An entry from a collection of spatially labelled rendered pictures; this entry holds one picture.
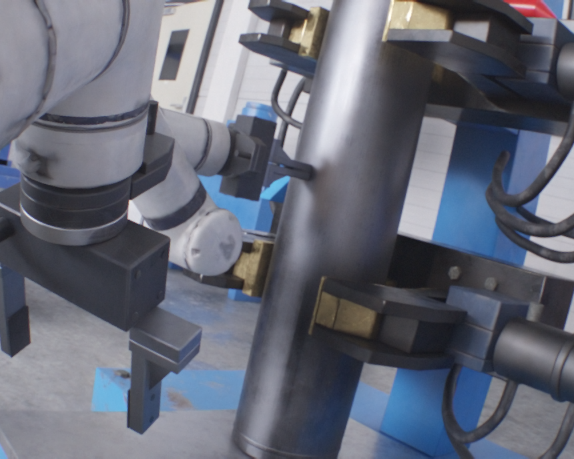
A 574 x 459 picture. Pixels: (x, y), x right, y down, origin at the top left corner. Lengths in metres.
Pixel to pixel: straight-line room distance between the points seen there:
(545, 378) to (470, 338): 0.15
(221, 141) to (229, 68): 4.13
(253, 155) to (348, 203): 0.22
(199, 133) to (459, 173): 0.75
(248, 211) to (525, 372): 2.59
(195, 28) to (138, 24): 5.52
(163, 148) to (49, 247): 0.11
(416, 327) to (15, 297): 0.63
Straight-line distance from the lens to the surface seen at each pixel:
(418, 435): 1.58
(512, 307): 1.09
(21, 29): 0.24
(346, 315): 1.02
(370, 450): 1.43
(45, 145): 0.38
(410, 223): 3.66
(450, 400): 1.38
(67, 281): 0.44
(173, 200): 0.80
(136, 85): 0.38
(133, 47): 0.36
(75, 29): 0.27
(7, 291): 0.52
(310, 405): 1.19
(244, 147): 0.99
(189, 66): 5.73
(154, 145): 0.47
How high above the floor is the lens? 0.66
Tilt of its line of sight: 4 degrees down
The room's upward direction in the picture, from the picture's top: 13 degrees clockwise
